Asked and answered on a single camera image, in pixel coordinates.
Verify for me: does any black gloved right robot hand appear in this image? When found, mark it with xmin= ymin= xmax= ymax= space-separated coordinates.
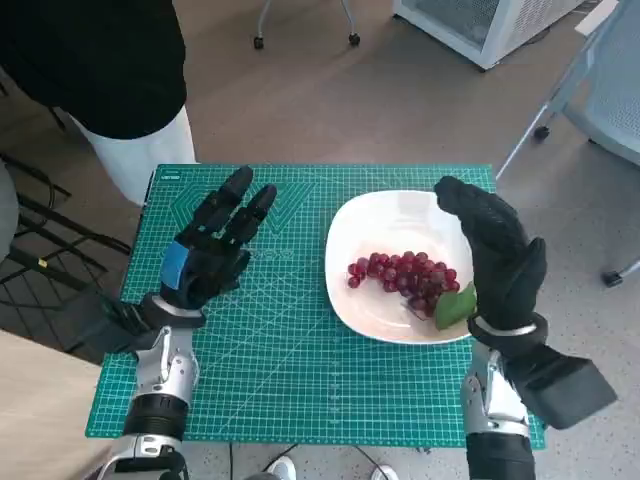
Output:
xmin=432 ymin=175 xmax=549 ymax=331

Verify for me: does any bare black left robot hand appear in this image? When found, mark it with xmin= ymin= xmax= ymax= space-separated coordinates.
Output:
xmin=158 ymin=164 xmax=279 ymax=314

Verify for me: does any red toy grape bunch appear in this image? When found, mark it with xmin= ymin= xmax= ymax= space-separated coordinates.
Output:
xmin=346 ymin=251 xmax=479 ymax=331

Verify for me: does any white square plate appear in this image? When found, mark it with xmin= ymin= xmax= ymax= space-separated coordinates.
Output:
xmin=323 ymin=189 xmax=481 ymax=345

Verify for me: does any green cutting mat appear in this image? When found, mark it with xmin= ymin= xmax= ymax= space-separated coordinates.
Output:
xmin=84 ymin=162 xmax=546 ymax=448

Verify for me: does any light blue mesh chair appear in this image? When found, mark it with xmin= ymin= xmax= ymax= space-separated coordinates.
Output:
xmin=494 ymin=0 xmax=640 ymax=289

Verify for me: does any light wooden table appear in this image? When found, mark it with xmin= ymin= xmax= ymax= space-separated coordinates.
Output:
xmin=0 ymin=329 xmax=114 ymax=480

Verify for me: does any white mesh cabinet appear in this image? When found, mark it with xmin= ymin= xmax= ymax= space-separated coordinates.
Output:
xmin=392 ymin=0 xmax=586 ymax=74

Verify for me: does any office chair on casters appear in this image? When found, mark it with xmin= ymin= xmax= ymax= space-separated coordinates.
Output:
xmin=252 ymin=0 xmax=362 ymax=51

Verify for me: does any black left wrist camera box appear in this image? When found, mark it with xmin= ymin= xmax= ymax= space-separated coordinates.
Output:
xmin=67 ymin=294 xmax=156 ymax=354

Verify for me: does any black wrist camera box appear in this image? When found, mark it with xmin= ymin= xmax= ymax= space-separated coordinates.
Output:
xmin=67 ymin=294 xmax=156 ymax=354
xmin=509 ymin=344 xmax=619 ymax=430

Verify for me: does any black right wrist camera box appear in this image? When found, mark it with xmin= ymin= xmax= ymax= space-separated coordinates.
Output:
xmin=509 ymin=344 xmax=619 ymax=430

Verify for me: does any black wire rack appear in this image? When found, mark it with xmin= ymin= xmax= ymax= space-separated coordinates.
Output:
xmin=0 ymin=74 xmax=134 ymax=361

